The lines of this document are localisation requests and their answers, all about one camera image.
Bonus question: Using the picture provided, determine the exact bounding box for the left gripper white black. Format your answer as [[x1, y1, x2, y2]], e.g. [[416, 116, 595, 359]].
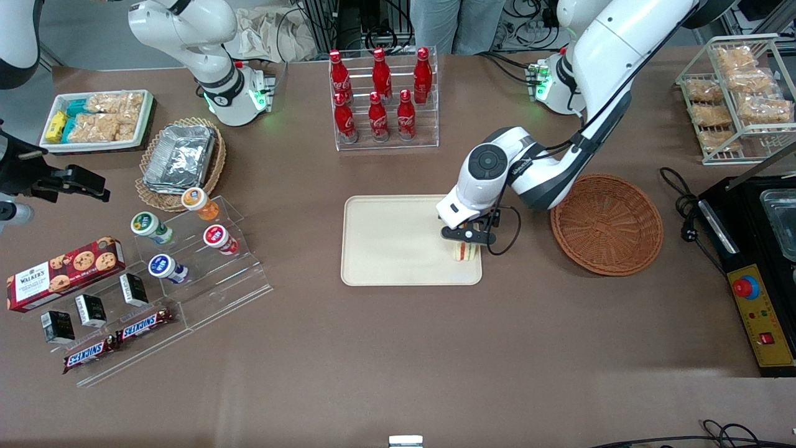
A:
[[435, 185, 498, 246]]

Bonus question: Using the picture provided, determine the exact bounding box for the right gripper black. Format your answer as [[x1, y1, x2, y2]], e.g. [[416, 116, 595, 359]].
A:
[[0, 121, 112, 206]]

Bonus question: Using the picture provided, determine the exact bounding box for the cream plastic serving tray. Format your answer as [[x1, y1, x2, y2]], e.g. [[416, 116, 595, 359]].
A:
[[341, 194, 483, 287]]

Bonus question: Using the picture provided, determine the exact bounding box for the white rectangular snack tray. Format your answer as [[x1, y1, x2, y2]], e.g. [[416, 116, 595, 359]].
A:
[[39, 89, 155, 154]]

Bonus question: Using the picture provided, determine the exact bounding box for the light woven wicker basket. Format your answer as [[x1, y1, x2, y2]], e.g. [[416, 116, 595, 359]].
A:
[[136, 117, 227, 213]]

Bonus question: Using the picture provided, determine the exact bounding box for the brown round wicker basket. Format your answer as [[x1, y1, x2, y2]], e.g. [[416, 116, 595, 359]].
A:
[[550, 173, 664, 277]]

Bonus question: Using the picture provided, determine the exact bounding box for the clear rice cracker bag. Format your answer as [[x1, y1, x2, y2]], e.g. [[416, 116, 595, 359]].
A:
[[714, 47, 757, 71], [86, 92, 144, 116], [698, 129, 744, 154], [68, 112, 139, 143], [690, 103, 734, 129], [684, 78, 726, 104], [724, 68, 775, 95], [737, 95, 794, 124]]

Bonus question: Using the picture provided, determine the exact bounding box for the green lid yogurt cup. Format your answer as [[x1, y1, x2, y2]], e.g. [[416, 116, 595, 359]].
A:
[[131, 212, 174, 245]]

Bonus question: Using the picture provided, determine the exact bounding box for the red Walkers cookie box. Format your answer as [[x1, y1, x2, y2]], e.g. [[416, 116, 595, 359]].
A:
[[6, 236, 127, 314]]

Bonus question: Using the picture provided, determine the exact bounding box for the aluminium foil container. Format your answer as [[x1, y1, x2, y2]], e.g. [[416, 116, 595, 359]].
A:
[[143, 124, 217, 193]]

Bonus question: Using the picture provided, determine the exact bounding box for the clear acrylic bottle rack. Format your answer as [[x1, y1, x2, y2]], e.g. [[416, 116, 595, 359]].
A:
[[328, 47, 440, 152]]

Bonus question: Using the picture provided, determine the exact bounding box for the orange lid yogurt cup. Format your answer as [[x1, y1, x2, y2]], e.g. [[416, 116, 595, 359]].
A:
[[181, 187, 220, 221]]

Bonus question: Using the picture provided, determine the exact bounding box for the blue lid yogurt cup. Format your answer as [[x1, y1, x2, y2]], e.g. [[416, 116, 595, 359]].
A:
[[148, 254, 189, 285]]

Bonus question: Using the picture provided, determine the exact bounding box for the red cola bottle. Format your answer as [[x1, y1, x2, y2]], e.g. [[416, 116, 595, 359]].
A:
[[372, 48, 392, 100], [397, 89, 417, 141], [414, 47, 433, 105], [333, 92, 359, 145], [368, 91, 390, 142], [328, 50, 354, 103]]

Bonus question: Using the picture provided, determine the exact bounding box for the small black box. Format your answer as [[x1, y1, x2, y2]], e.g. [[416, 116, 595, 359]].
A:
[[119, 273, 150, 307], [40, 310, 76, 345], [75, 294, 108, 329]]

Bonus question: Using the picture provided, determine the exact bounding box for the red lid yogurt cup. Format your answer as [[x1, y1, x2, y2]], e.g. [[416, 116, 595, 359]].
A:
[[203, 225, 239, 256]]

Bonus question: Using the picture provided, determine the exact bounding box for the Snickers chocolate bar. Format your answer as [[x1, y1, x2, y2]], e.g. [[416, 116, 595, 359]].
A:
[[115, 308, 175, 343], [62, 336, 119, 375]]

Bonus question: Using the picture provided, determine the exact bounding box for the clear acrylic step stand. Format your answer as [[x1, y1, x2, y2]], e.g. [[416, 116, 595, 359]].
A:
[[134, 196, 274, 331], [19, 271, 195, 388]]

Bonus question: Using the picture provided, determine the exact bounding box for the person in grey jeans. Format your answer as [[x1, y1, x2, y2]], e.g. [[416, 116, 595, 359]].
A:
[[409, 0, 508, 56]]

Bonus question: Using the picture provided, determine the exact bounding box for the black equipment rack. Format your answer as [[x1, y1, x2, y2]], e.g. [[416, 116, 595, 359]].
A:
[[303, 0, 412, 55]]

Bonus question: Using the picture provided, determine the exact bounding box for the crumpled beige cloth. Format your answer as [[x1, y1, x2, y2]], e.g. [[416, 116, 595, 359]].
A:
[[224, 5, 319, 63]]

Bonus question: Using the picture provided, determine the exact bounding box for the black countertop machine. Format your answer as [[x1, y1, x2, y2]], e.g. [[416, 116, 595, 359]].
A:
[[696, 176, 796, 378]]

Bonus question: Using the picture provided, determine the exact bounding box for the grey metal bar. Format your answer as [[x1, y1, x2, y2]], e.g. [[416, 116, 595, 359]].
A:
[[726, 143, 796, 191]]

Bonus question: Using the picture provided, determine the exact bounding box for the yellow emergency stop box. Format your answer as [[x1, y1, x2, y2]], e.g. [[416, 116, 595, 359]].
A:
[[727, 264, 796, 370]]

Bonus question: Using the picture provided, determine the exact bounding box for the clear plastic container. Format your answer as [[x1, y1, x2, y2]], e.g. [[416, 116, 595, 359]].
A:
[[761, 189, 796, 263]]

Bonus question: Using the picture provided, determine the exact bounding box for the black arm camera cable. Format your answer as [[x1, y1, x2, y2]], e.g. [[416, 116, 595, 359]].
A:
[[487, 0, 706, 256]]

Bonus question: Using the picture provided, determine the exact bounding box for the black power cable with plug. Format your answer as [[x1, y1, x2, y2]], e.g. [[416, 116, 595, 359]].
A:
[[659, 167, 729, 276]]

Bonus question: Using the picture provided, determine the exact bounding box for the white wire shelf rack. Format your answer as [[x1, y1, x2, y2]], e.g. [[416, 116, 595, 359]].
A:
[[676, 34, 796, 166]]

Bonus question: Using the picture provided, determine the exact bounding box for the black looped cable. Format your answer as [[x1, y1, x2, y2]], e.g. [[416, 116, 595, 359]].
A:
[[588, 419, 796, 448]]

